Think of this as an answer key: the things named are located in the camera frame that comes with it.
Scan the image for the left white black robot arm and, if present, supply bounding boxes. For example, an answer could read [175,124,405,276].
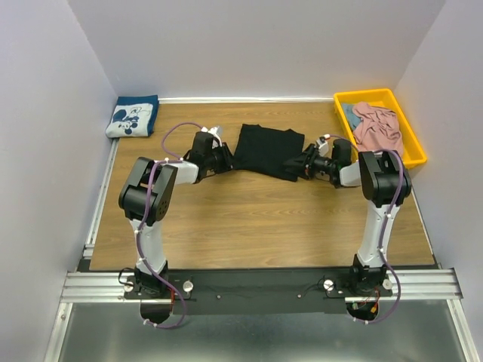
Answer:
[118,140,232,298]

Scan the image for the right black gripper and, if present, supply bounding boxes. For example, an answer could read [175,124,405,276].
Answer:
[283,143,335,180]

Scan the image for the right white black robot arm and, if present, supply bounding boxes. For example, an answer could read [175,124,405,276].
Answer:
[283,138,412,296]

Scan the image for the black t-shirt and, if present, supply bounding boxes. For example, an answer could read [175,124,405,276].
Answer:
[233,124,305,182]

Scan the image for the aluminium frame rail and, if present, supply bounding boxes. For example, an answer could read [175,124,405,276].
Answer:
[60,269,463,303]

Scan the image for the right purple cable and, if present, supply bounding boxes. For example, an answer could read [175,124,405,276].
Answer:
[320,134,405,326]

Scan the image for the yellow plastic bin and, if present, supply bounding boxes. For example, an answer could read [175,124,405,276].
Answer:
[334,88,427,169]

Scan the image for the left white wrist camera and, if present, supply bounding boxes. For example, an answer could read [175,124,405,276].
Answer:
[192,126,223,153]

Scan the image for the light blue garment in bin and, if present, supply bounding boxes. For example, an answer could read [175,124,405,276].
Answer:
[341,103,361,131]

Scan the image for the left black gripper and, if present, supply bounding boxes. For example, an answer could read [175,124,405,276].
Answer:
[205,142,242,174]

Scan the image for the pink t-shirt in bin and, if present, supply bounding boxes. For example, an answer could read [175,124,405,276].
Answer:
[352,102,404,156]

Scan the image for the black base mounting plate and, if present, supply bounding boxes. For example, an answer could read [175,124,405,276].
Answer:
[118,267,394,322]

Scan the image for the folded blue cartoon t-shirt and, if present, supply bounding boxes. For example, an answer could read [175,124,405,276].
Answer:
[105,95,159,139]

